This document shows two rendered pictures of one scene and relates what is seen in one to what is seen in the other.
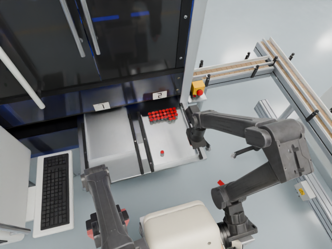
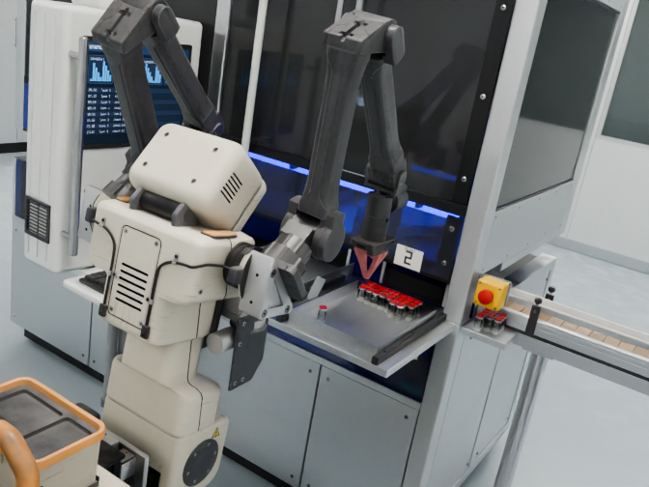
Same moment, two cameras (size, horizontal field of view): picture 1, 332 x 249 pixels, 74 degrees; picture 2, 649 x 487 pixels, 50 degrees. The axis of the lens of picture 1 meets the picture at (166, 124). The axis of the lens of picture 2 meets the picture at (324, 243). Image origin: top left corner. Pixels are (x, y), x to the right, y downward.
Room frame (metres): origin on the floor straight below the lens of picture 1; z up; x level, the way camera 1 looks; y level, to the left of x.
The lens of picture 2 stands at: (-0.60, -1.20, 1.63)
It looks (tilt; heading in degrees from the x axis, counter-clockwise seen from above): 18 degrees down; 49
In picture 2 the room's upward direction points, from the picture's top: 10 degrees clockwise
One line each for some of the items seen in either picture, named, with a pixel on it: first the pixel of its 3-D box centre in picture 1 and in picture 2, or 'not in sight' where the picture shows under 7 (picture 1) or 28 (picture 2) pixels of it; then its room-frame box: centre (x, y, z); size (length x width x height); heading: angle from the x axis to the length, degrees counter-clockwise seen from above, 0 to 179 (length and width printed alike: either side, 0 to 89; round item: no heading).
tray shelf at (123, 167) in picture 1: (139, 136); (321, 299); (0.61, 0.16, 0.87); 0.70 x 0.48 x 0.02; 108
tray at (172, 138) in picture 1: (168, 134); (365, 315); (0.62, -0.02, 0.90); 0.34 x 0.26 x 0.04; 18
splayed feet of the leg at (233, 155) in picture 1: (255, 148); not in sight; (0.97, -0.91, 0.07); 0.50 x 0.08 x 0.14; 108
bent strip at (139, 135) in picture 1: (141, 145); (305, 293); (0.53, 0.13, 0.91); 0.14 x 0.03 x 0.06; 19
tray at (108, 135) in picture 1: (108, 130); (289, 266); (0.63, 0.34, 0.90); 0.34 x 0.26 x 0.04; 18
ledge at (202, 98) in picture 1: (194, 94); (492, 331); (0.97, -0.18, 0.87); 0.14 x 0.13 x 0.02; 18
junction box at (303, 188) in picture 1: (304, 190); not in sight; (0.45, -1.01, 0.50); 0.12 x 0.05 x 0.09; 18
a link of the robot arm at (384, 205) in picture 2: (198, 126); (380, 204); (0.48, -0.14, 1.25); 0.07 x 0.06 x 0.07; 21
